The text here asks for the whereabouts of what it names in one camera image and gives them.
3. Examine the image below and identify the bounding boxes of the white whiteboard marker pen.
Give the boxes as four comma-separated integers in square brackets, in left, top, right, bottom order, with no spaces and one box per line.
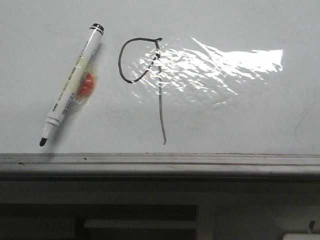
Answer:
[39,23,104,147]

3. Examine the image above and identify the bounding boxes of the white object at bottom right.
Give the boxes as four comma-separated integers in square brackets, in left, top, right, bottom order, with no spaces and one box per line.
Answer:
[283,233,320,240]

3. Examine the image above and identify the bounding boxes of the white whiteboard with aluminium frame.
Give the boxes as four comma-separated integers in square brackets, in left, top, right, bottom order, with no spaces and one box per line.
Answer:
[0,0,320,179]

